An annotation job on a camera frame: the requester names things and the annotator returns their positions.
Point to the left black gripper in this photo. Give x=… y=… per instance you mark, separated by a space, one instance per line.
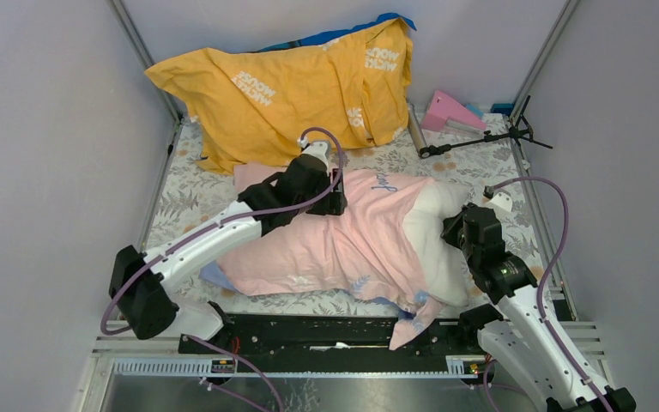
x=332 y=203

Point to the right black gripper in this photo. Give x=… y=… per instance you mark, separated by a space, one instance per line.
x=451 y=224

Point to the white pillow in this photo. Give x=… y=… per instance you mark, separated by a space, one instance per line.
x=441 y=263

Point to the blue Elsa pillowcase pink inside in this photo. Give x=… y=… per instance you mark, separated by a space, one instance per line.
x=364 y=251

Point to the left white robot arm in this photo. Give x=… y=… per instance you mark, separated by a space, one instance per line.
x=143 y=284

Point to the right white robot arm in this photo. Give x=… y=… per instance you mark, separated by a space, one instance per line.
x=518 y=329

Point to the yellow Mickey Mouse pillow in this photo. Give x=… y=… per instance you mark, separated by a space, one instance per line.
x=253 y=107

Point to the blue cloth behind pillow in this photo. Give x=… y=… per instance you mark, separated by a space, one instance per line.
x=326 y=36

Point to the floral patterned mat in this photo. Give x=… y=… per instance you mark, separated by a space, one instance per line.
x=190 y=196

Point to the black tripod stand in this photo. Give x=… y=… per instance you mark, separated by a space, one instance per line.
x=519 y=130

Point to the metal cylinder rod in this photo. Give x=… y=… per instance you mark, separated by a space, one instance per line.
x=415 y=131

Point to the pink wedge block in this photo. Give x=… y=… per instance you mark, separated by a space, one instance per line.
x=443 y=110

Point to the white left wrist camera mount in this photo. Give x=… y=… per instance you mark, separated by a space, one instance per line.
x=319 y=149

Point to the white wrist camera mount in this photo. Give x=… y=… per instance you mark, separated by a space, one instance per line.
x=497 y=200
x=319 y=149

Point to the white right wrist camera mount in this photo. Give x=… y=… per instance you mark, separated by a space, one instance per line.
x=497 y=200

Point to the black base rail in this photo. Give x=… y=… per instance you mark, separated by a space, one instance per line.
x=330 y=345

